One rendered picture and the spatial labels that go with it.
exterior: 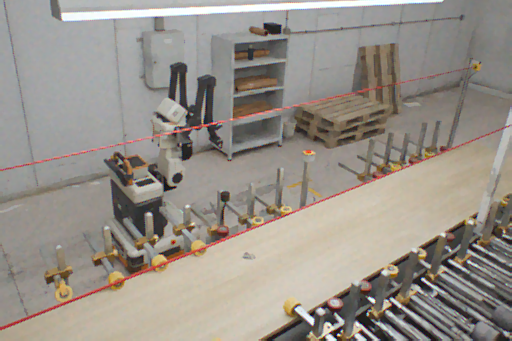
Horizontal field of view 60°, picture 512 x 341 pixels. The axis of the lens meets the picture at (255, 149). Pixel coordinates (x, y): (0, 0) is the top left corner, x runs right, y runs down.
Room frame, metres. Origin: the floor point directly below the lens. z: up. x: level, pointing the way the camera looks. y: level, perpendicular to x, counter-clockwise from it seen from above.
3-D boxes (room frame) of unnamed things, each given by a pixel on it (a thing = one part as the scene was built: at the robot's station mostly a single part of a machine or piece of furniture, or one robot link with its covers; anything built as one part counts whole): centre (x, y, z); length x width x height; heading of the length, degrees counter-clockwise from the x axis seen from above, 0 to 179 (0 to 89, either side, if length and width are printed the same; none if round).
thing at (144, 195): (3.21, 0.96, 0.59); 0.55 x 0.34 x 0.83; 39
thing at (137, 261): (3.27, 0.89, 0.16); 0.67 x 0.64 x 0.25; 129
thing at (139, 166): (3.20, 0.98, 0.87); 0.23 x 0.15 x 0.11; 39
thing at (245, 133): (5.58, 0.12, 0.78); 0.90 x 0.45 x 1.55; 128
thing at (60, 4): (2.35, -0.20, 2.34); 2.40 x 0.12 x 0.08; 128
